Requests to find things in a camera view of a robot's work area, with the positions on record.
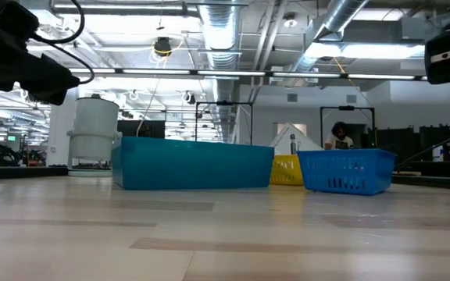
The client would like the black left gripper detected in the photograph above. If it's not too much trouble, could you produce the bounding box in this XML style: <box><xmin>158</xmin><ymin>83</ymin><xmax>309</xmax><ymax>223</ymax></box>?
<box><xmin>0</xmin><ymin>23</ymin><xmax>80</xmax><ymax>105</ymax></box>

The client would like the large teal plastic bin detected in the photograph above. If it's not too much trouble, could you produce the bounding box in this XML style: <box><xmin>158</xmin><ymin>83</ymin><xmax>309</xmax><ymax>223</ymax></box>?
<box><xmin>110</xmin><ymin>136</ymin><xmax>275</xmax><ymax>191</ymax></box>

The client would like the small yellow plastic bin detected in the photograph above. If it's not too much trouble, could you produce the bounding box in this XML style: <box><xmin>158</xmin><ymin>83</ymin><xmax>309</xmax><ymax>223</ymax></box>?
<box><xmin>270</xmin><ymin>154</ymin><xmax>304</xmax><ymax>187</ymax></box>

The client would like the white cylindrical container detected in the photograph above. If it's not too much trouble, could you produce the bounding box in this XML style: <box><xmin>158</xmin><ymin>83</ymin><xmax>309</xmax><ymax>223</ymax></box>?
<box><xmin>66</xmin><ymin>95</ymin><xmax>123</xmax><ymax>176</ymax></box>

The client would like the person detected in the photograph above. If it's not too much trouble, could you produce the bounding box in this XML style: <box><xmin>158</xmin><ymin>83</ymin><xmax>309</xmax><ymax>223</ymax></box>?
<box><xmin>323</xmin><ymin>121</ymin><xmax>355</xmax><ymax>151</ymax></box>

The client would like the overhead light bar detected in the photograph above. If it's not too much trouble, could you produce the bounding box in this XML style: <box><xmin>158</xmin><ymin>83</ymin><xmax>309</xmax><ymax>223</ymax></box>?
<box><xmin>68</xmin><ymin>68</ymin><xmax>450</xmax><ymax>82</ymax></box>

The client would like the small blue plastic basket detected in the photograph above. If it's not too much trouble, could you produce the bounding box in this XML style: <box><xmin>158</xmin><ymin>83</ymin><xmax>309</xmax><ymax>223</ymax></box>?
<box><xmin>297</xmin><ymin>148</ymin><xmax>397</xmax><ymax>196</ymax></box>

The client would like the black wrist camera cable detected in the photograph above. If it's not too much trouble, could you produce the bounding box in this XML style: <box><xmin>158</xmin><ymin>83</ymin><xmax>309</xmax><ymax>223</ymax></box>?
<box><xmin>33</xmin><ymin>0</ymin><xmax>95</xmax><ymax>85</ymax></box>

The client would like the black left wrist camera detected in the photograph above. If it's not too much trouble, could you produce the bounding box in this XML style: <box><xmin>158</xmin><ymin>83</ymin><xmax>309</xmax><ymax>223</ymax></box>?
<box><xmin>0</xmin><ymin>1</ymin><xmax>41</xmax><ymax>42</ymax></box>

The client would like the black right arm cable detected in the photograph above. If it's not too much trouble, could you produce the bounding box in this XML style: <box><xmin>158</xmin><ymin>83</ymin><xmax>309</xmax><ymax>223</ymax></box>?
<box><xmin>395</xmin><ymin>125</ymin><xmax>450</xmax><ymax>169</ymax></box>

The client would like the black ceiling camera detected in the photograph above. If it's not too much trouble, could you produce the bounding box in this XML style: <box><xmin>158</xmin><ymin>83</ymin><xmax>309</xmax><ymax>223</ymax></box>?
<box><xmin>153</xmin><ymin>37</ymin><xmax>173</xmax><ymax>58</ymax></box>

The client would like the silver ventilation duct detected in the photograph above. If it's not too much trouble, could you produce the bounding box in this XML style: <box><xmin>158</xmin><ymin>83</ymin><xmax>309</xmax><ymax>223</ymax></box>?
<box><xmin>197</xmin><ymin>0</ymin><xmax>245</xmax><ymax>141</ymax></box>
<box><xmin>287</xmin><ymin>0</ymin><xmax>370</xmax><ymax>75</ymax></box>

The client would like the black background rig frame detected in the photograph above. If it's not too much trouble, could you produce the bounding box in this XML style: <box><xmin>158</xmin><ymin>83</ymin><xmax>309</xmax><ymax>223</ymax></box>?
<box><xmin>320</xmin><ymin>105</ymin><xmax>377</xmax><ymax>149</ymax></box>
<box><xmin>195</xmin><ymin>100</ymin><xmax>254</xmax><ymax>146</ymax></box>

